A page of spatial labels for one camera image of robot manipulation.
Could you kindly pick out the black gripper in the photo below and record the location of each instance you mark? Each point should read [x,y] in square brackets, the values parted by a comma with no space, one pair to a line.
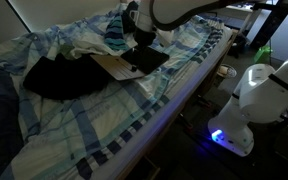
[145,38]

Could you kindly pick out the black tablet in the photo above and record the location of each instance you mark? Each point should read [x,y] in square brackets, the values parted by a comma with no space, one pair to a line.
[155,60]

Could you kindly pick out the tan folio tablet cover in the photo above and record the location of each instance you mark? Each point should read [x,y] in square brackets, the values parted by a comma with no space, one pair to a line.
[117,66]

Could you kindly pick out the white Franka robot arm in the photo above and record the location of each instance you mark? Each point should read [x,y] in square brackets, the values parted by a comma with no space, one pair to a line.
[260,100]

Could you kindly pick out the teal striped garment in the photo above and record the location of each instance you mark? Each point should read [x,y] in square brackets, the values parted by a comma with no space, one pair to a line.
[114,33]

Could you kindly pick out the crumpled black jacket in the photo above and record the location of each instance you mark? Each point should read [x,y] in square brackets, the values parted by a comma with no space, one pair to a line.
[128,20]

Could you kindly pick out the crumpled white cloth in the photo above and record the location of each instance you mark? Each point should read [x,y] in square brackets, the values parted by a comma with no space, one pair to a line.
[87,45]

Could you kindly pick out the blue plaid bedsheet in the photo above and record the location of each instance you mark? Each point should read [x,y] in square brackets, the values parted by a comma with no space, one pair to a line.
[94,120]

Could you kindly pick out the large black garment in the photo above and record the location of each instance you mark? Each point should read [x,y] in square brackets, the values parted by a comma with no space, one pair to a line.
[64,80]

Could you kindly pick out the white shoe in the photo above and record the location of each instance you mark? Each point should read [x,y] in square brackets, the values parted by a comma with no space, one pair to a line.
[229,70]

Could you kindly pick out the black bag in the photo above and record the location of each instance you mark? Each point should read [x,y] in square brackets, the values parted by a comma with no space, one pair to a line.
[240,43]

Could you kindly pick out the green bag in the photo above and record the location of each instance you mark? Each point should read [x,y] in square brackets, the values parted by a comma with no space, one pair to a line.
[262,55]

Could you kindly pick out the black metal stand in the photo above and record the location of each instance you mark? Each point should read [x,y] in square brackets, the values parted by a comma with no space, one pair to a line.
[270,23]

